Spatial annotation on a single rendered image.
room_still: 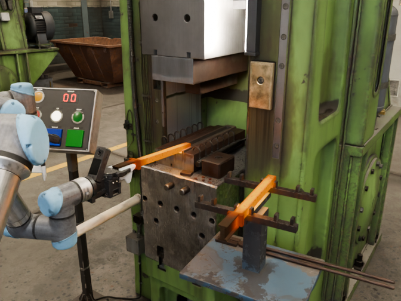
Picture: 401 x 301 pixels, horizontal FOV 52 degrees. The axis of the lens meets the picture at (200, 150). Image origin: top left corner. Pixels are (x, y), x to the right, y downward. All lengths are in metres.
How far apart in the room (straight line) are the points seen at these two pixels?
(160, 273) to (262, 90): 0.94
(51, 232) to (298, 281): 0.77
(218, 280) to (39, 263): 1.73
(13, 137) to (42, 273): 1.89
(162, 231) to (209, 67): 0.72
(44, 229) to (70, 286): 1.35
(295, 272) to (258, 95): 0.63
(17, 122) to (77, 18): 10.05
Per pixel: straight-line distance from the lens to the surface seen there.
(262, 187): 1.31
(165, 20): 1.60
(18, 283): 2.77
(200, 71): 1.58
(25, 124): 0.98
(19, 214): 1.29
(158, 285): 2.00
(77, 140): 1.84
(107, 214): 1.97
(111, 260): 2.80
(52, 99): 1.95
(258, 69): 1.54
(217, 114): 2.10
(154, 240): 1.86
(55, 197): 1.24
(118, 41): 9.24
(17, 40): 6.41
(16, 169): 0.97
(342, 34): 1.83
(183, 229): 1.72
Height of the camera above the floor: 1.55
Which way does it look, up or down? 20 degrees down
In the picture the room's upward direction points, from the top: straight up
